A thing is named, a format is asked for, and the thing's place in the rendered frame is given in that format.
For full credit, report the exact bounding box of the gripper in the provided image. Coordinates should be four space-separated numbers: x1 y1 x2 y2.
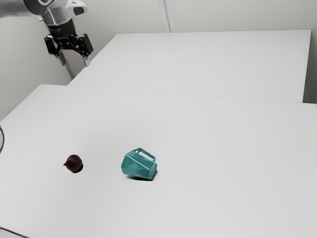
44 20 94 66

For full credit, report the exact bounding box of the teal faceted mug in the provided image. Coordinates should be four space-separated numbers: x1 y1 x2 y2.
120 147 159 180

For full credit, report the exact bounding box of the dark red round fruit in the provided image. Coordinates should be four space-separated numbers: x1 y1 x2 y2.
63 154 83 173

